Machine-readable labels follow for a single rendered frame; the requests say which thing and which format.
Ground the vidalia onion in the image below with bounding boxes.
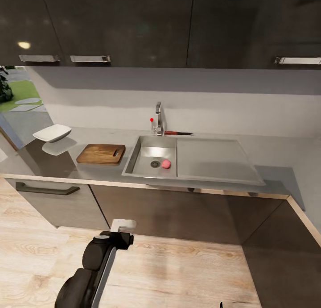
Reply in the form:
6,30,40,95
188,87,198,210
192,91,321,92
161,159,171,169

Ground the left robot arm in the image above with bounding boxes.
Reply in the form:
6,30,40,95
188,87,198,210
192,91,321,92
54,219,136,308

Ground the cutting board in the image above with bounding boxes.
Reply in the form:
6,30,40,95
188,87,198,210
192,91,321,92
76,144,126,164

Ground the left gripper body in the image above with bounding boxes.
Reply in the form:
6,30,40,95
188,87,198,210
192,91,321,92
101,230,131,250

